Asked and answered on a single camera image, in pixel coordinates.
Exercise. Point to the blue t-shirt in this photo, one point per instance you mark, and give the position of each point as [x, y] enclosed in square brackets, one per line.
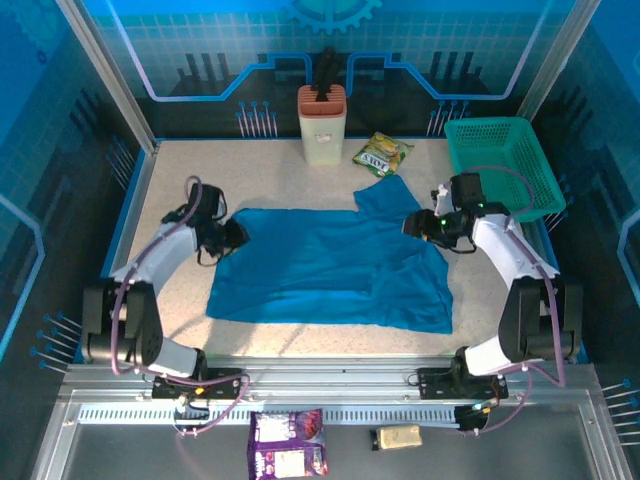
[325, 260]

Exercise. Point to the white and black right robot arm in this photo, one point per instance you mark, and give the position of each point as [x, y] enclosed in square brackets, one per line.
[505, 255]

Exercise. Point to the green yellow candy bag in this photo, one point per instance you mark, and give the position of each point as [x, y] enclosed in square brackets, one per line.
[382, 155]

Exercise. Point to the teal plastic basket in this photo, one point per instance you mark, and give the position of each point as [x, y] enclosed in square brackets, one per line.
[500, 155]

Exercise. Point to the cream knife block orange top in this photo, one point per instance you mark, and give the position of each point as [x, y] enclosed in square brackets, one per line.
[322, 135]

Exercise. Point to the small black controller board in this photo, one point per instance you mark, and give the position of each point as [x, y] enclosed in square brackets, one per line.
[470, 417]
[192, 411]

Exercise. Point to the beige sponge block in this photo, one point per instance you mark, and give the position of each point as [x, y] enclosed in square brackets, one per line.
[400, 437]

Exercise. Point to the purple snack bag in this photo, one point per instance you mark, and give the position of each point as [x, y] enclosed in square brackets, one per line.
[287, 445]

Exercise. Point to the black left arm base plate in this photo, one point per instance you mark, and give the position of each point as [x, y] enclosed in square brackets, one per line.
[225, 380]

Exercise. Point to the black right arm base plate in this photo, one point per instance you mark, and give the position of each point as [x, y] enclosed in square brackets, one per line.
[432, 382]

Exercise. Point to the aluminium mounting rail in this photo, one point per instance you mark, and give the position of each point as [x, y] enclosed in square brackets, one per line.
[325, 375]

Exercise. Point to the aluminium frame post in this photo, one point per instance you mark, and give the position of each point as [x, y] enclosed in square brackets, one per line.
[107, 75]
[560, 55]

